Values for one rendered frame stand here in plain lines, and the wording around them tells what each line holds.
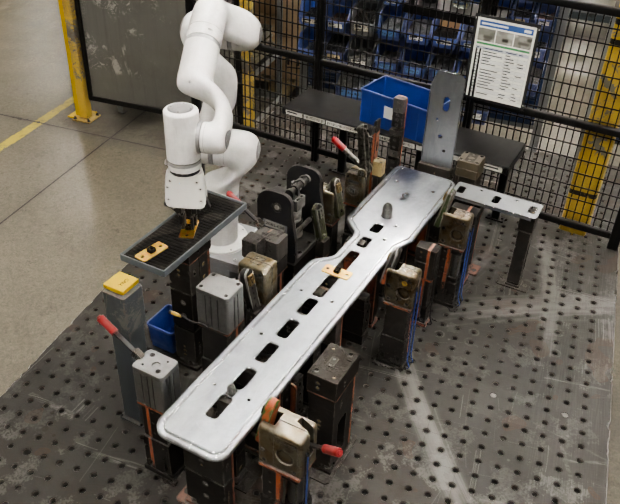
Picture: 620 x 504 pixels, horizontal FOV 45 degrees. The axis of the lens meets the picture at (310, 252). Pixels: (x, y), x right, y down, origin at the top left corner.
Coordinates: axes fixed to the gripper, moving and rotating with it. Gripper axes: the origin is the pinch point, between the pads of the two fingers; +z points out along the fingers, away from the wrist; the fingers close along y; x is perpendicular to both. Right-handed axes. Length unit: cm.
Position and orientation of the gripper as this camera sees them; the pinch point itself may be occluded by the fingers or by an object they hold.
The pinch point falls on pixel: (188, 220)
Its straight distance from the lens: 198.5
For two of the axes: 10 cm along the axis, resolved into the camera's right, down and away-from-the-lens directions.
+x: 0.7, -5.8, 8.1
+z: -0.3, 8.1, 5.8
